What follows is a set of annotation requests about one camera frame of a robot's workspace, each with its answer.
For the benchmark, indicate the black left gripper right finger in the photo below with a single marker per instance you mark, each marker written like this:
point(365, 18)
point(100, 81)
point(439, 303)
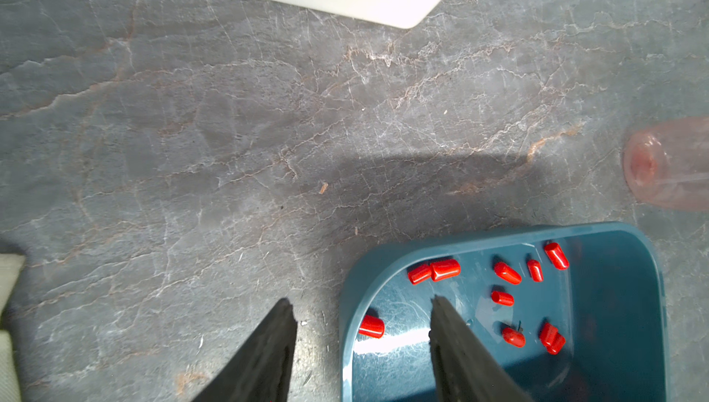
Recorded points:
point(463, 368)

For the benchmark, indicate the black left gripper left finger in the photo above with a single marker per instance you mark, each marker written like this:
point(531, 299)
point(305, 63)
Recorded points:
point(261, 369)

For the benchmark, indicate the teal plastic storage box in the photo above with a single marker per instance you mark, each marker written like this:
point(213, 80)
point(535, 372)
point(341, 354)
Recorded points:
point(609, 305)

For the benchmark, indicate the red sleeve eight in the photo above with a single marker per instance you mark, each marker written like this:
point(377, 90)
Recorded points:
point(514, 337)

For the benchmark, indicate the red sleeve seven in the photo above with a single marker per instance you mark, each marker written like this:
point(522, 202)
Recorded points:
point(502, 298)

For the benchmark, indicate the red sleeve nine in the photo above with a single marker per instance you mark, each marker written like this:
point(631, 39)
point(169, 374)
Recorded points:
point(551, 339)

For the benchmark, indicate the red sleeve three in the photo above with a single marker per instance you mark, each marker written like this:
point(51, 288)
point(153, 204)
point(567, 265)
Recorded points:
point(372, 326)

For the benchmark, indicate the red sleeve one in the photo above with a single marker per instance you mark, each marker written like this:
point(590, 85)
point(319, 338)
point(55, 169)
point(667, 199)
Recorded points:
point(445, 269)

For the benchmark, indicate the red sleeve four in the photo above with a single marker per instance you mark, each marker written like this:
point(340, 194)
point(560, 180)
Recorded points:
point(507, 273)

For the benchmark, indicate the red sleeve two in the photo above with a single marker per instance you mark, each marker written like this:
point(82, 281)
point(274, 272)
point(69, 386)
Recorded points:
point(419, 273)

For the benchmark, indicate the red sleeve five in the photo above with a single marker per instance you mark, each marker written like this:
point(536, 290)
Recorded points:
point(535, 270)

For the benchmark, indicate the red sleeve six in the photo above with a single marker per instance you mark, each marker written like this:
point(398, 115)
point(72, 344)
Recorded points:
point(556, 255)

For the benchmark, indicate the white work glove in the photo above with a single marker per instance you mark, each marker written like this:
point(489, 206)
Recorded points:
point(11, 266)

